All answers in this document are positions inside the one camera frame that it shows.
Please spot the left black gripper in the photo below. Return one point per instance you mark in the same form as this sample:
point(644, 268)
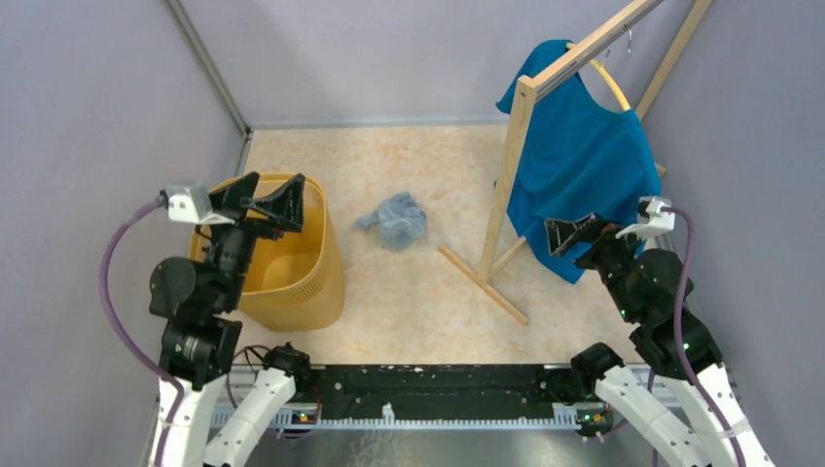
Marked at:
point(285, 204)

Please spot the yellow clothes hanger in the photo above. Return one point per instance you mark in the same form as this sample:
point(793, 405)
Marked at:
point(611, 84)

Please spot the wooden clothes rack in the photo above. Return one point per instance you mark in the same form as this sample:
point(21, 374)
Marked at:
point(531, 90)

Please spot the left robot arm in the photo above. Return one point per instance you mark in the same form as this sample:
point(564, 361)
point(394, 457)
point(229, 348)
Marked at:
point(198, 343)

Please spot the blue t-shirt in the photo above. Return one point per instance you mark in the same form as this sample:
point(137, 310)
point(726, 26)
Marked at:
point(578, 158)

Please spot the blue plastic trash bag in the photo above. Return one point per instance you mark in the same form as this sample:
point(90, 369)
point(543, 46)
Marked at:
point(398, 220)

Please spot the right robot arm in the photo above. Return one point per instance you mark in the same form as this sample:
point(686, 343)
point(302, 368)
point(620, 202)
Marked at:
point(648, 288)

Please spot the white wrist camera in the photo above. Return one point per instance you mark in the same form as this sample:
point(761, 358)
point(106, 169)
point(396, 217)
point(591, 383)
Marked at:
point(654, 218)
point(188, 202)

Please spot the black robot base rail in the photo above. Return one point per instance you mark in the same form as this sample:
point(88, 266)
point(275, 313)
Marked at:
point(442, 392)

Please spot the metal corner post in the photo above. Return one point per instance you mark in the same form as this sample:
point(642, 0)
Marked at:
point(207, 64)

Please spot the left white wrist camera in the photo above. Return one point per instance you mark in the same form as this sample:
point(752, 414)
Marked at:
point(188, 202)

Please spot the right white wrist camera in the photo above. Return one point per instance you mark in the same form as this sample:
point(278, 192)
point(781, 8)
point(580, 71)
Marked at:
point(654, 218)

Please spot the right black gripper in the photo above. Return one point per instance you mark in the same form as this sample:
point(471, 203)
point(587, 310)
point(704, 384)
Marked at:
point(562, 233)

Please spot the yellow mesh trash bin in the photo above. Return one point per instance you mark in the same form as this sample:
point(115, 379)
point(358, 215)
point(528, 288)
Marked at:
point(295, 283)

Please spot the white cable duct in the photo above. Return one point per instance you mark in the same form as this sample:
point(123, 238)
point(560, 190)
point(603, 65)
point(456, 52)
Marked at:
point(296, 417)

